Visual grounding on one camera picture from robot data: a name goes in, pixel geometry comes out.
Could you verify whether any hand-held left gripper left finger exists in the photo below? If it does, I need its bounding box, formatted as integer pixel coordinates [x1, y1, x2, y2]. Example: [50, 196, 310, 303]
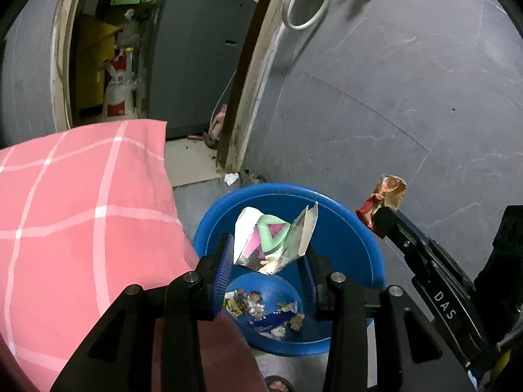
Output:
[50, 233, 236, 392]

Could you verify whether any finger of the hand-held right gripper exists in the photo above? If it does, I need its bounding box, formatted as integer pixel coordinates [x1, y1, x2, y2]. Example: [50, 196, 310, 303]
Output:
[374, 206, 496, 370]

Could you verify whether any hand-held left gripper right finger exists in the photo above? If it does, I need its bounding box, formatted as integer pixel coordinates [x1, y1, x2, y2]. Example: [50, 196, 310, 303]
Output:
[296, 245, 479, 392]

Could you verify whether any white green pink wrapper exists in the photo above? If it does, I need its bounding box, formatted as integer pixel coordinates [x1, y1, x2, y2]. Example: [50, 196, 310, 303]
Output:
[234, 201, 319, 276]

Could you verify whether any blue plastic basin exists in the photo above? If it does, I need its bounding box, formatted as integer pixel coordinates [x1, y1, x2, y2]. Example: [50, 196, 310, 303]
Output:
[193, 183, 387, 357]

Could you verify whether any red beige wrapper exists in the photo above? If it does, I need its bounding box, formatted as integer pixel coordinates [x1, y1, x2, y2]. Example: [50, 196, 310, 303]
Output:
[355, 174, 408, 229]

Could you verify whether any yellow printed wrapper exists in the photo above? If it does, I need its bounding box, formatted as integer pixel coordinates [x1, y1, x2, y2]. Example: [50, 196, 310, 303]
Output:
[223, 290, 246, 318]

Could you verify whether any blue printed wrapper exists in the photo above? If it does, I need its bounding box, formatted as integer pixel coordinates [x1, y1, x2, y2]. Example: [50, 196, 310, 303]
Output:
[245, 308, 295, 336]

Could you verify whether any person's sandaled foot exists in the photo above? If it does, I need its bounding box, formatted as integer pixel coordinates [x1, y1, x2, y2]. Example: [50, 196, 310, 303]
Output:
[265, 376, 295, 392]

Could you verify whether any pink checkered cushion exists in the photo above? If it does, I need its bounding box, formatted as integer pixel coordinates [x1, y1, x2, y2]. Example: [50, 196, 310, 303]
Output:
[0, 120, 266, 392]

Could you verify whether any pink rag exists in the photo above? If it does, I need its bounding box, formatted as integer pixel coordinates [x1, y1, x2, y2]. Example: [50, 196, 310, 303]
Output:
[208, 104, 228, 139]

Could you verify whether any red white bag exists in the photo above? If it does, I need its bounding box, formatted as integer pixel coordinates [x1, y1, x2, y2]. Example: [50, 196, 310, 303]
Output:
[102, 47, 140, 117]

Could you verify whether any grey washing machine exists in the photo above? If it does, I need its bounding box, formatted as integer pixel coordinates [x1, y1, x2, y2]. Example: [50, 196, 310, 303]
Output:
[147, 0, 258, 139]

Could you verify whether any wooden door frame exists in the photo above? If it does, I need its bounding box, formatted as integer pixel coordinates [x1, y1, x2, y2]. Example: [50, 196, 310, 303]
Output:
[49, 0, 305, 172]

